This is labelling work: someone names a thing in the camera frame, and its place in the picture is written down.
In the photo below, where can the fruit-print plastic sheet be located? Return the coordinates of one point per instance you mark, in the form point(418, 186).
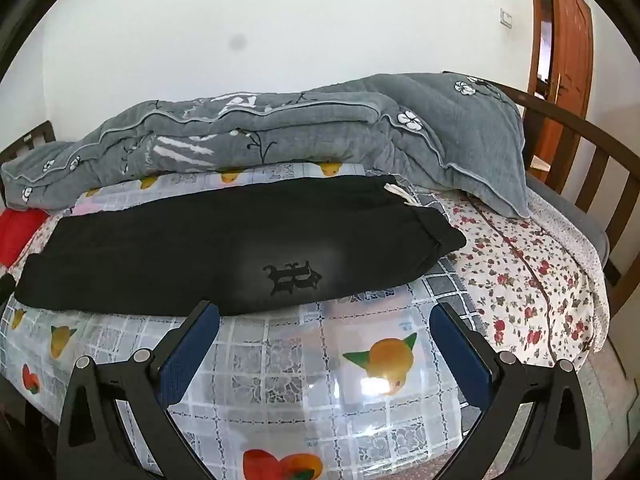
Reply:
point(280, 360)

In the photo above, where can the grey mattress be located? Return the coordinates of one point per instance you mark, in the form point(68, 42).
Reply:
point(575, 210)

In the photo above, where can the wooden bed footboard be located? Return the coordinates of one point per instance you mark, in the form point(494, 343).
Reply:
point(40, 135)

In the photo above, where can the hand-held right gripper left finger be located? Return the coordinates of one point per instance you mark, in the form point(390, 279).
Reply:
point(187, 355)

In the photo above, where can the wooden door frame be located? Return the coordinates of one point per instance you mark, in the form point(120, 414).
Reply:
point(537, 20)

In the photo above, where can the white light switch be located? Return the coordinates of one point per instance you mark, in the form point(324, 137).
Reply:
point(506, 18)

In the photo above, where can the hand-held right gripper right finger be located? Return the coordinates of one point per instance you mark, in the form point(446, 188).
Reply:
point(462, 355)

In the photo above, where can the grey flower-print quilt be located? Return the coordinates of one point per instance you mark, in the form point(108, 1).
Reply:
point(300, 125)

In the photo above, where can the black pants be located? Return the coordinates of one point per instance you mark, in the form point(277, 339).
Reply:
point(200, 250)

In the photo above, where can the wooden door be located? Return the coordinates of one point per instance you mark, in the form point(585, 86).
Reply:
point(572, 35)

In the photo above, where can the floral bed sheet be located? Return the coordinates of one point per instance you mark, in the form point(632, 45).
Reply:
point(525, 270)

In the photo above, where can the red pillow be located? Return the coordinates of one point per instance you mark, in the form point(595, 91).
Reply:
point(20, 235)

